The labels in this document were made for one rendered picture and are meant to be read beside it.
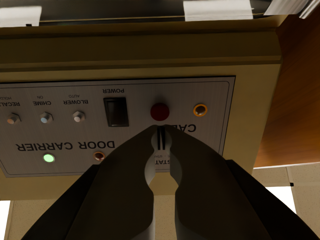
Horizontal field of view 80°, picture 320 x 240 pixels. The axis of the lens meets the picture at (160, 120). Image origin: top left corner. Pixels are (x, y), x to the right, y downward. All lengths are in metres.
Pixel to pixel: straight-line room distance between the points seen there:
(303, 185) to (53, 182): 1.55
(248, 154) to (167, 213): 1.20
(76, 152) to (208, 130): 0.11
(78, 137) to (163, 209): 1.22
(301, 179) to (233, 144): 1.48
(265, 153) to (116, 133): 0.20
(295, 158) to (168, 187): 0.13
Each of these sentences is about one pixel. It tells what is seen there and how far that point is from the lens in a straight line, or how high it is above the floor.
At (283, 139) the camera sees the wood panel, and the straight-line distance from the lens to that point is 0.25.
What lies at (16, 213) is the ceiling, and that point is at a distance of 1.64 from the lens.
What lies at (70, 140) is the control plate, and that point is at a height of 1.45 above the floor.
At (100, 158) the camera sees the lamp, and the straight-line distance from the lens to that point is 0.17.
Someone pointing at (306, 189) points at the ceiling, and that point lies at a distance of 1.66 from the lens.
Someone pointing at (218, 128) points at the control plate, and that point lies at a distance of 0.16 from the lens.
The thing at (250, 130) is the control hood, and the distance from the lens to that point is 0.17.
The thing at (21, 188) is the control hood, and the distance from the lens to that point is 0.23.
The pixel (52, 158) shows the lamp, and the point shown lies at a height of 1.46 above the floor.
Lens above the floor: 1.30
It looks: 74 degrees up
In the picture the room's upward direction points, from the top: 180 degrees clockwise
